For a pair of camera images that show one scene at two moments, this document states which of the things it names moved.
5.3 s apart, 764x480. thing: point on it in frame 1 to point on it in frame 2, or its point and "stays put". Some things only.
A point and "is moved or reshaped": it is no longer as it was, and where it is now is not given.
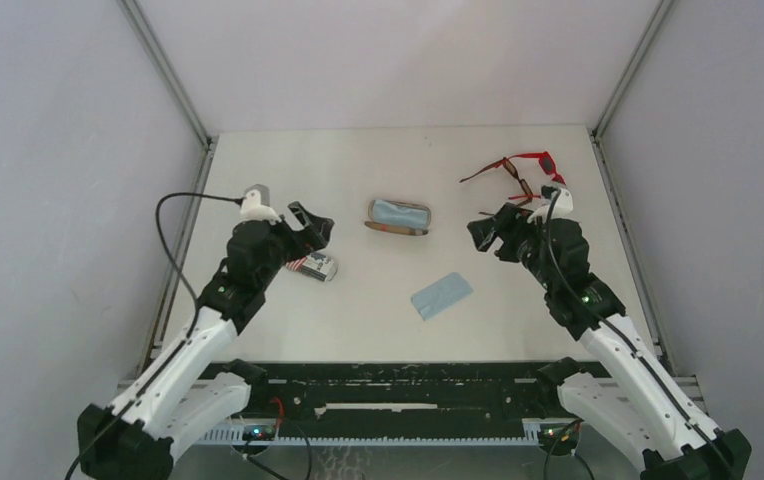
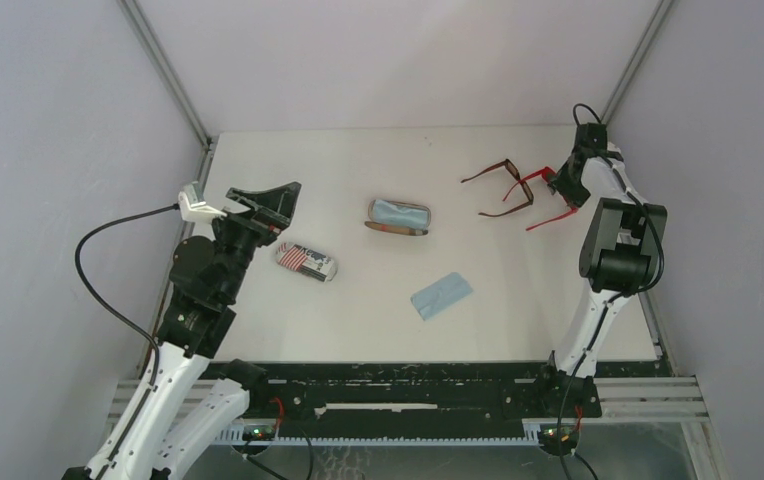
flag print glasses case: (317, 265) stays put
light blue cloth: (443, 293) stays put
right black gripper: (505, 231) to (571, 177)
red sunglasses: (546, 163) is moved or reshaped
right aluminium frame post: (651, 28) stays put
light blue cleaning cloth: (407, 217) stays put
